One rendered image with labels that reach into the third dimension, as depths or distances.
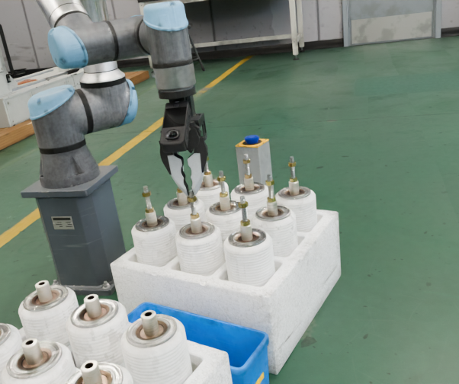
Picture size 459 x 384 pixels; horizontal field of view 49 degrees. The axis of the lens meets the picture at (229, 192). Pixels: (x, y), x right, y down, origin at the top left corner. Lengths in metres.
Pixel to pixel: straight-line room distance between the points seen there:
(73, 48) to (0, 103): 2.54
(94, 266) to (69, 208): 0.17
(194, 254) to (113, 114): 0.48
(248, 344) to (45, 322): 0.36
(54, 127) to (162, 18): 0.48
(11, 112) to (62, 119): 2.23
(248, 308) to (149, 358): 0.29
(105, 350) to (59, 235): 0.59
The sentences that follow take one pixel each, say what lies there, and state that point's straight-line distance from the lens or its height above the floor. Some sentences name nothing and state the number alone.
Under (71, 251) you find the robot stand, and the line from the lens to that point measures 1.39.
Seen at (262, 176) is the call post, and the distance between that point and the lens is 1.39.
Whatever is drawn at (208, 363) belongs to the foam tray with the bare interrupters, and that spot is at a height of 0.18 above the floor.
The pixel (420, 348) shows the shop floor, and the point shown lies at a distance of 1.12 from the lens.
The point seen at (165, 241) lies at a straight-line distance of 1.10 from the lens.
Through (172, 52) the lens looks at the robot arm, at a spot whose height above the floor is 0.61.
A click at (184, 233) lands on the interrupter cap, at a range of 1.05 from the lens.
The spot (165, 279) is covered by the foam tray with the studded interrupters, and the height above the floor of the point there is 0.17.
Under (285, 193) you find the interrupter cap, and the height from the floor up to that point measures 0.25.
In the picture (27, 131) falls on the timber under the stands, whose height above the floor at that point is 0.03.
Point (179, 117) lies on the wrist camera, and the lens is 0.93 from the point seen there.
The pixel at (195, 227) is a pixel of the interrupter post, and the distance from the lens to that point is 1.04.
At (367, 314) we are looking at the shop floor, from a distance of 1.20.
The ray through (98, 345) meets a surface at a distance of 0.83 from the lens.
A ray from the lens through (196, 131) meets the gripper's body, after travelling 0.96.
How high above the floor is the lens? 0.70
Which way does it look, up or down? 21 degrees down
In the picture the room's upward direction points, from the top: 7 degrees counter-clockwise
